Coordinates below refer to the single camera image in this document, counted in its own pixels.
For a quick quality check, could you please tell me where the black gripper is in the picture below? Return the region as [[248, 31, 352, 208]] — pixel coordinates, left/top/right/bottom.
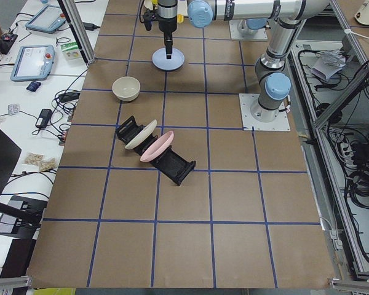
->
[[159, 17, 176, 60]]

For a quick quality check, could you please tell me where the light blue plate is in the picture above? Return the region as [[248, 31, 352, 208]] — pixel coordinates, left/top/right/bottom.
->
[[152, 48, 185, 71]]

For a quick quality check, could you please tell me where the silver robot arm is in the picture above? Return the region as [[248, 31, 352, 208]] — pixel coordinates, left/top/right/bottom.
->
[[186, 0, 329, 28], [188, 9, 302, 122]]

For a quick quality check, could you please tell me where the cream round plate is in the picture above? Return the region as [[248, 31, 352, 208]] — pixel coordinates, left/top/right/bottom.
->
[[144, 0, 157, 10]]

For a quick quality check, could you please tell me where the cream plate in rack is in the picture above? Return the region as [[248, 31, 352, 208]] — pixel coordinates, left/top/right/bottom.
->
[[125, 119, 157, 150]]

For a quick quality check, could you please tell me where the pink plate in rack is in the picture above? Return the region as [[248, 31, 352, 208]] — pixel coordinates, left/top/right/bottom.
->
[[140, 131, 174, 162]]

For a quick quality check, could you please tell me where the cream bowl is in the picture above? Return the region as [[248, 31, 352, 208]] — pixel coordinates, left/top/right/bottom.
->
[[112, 76, 140, 102]]

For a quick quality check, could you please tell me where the green white box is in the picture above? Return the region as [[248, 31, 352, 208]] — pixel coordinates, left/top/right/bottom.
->
[[60, 42, 82, 60]]

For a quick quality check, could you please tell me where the black dish rack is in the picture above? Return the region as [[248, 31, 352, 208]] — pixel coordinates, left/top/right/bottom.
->
[[115, 116, 196, 186]]

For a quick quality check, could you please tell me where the upper blue teach pendant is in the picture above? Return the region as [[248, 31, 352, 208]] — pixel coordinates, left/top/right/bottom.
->
[[25, 5, 66, 34]]

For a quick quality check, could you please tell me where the blue teach pendant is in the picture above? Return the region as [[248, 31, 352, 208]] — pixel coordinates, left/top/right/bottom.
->
[[25, 5, 66, 34], [10, 45, 55, 82]]

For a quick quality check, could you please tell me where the lower blue teach pendant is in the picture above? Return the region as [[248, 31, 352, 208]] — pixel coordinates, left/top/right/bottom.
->
[[10, 45, 55, 82]]

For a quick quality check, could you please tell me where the black power adapter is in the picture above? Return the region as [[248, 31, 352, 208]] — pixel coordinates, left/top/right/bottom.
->
[[35, 108, 53, 129]]

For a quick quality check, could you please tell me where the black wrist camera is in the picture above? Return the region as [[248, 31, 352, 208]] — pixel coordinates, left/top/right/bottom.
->
[[143, 9, 155, 31]]

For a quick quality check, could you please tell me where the aluminium frame post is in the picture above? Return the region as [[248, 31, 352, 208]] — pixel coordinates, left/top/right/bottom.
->
[[57, 0, 95, 65]]

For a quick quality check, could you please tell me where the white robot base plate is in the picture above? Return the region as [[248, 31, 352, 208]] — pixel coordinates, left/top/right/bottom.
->
[[239, 93, 290, 132]]

